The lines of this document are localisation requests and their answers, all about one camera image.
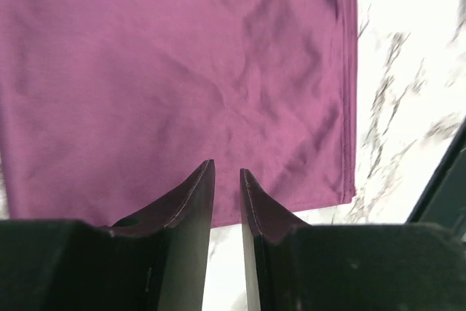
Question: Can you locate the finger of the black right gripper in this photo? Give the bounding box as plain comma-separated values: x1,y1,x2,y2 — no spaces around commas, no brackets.
406,139,465,243

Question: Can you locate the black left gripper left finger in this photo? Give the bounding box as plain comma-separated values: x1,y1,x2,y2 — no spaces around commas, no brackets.
1,160,215,310

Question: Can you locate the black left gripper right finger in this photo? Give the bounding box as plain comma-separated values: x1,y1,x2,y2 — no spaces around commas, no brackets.
240,169,465,310

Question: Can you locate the purple satin napkin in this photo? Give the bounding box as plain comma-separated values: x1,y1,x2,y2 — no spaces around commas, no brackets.
1,0,358,227

